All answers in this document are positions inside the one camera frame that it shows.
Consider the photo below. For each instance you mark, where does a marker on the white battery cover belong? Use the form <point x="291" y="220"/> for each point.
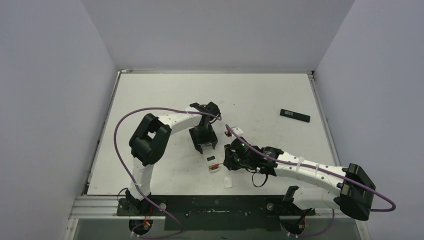
<point x="228" y="182"/>

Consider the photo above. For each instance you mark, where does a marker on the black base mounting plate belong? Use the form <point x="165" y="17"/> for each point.
<point x="217" y="212"/>

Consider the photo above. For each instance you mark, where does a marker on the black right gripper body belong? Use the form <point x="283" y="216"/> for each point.
<point x="228" y="159"/>

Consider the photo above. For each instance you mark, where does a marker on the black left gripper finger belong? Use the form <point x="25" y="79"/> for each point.
<point x="196" y="140"/>
<point x="213" y="140"/>

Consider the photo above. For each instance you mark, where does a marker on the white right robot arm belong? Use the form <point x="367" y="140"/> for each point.
<point x="348" y="189"/>

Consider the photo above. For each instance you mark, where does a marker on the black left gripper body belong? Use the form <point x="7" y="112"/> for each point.
<point x="204" y="134"/>

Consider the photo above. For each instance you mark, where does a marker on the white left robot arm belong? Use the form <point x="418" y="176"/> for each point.
<point x="148" y="145"/>

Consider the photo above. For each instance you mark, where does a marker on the aluminium rail frame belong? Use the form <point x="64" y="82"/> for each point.
<point x="98" y="208"/>

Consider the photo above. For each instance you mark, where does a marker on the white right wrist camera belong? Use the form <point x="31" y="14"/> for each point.
<point x="230" y="131"/>

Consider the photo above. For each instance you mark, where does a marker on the white red remote control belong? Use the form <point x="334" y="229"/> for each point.
<point x="210" y="157"/>

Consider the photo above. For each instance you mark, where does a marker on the red AAA battery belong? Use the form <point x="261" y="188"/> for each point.
<point x="214" y="166"/>

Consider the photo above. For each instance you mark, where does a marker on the black flat bar tool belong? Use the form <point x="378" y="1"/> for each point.
<point x="295" y="115"/>

